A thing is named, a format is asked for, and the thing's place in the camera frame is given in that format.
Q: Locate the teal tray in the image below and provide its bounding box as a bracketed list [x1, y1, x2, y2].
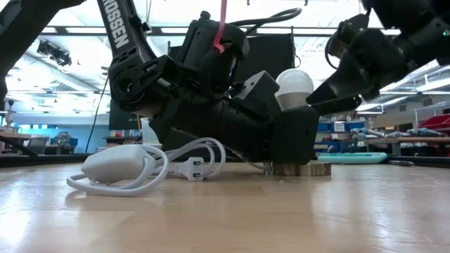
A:
[317, 152, 388, 165]

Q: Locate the translucent white container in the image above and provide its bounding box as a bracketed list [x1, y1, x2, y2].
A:
[140, 117, 163, 145]

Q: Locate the grey office chair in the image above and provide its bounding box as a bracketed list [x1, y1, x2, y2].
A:
[27, 136, 49, 155]

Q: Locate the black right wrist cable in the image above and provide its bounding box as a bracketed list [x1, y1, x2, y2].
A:
[324, 37, 340, 70]

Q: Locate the red storage bin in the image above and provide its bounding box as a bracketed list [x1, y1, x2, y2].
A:
[418, 113, 450, 134]

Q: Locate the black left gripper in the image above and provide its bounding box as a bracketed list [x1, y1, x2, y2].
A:
[210, 70, 320, 166]

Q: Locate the red cable tie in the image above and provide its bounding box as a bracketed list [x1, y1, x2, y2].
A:
[211, 0, 229, 54]

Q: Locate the white light bulb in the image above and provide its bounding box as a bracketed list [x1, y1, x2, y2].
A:
[274, 68, 315, 112]

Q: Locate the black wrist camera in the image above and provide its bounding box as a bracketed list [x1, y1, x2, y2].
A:
[328, 13, 371, 59]
[175, 10, 250, 99]

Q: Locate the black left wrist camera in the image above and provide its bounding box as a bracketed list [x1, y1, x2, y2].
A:
[175, 10, 250, 99]

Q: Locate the black overhead rig beam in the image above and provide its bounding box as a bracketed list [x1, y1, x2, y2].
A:
[40, 25, 401, 38]

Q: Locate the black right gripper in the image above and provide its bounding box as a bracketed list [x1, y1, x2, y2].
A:
[305, 27, 411, 116]

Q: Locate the black monitor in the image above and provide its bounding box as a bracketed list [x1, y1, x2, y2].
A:
[108, 99, 141, 131]

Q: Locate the hanging black cable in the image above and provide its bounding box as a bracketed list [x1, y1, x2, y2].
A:
[84, 75, 110, 148]

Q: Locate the wooden workbench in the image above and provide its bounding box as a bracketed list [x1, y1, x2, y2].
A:
[365, 135, 450, 156]

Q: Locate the brass lamp socket base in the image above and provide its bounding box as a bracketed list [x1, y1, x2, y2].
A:
[263, 160, 333, 177]

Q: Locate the brown background table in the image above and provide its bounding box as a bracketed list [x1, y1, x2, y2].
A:
[0, 131, 46, 157]

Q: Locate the black ceiling-hung device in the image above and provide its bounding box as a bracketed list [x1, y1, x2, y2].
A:
[37, 39, 73, 67]

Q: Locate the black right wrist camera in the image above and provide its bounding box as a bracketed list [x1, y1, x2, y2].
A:
[328, 13, 371, 59]

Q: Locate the white power cord with switch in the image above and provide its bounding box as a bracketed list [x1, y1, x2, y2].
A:
[65, 136, 270, 197]

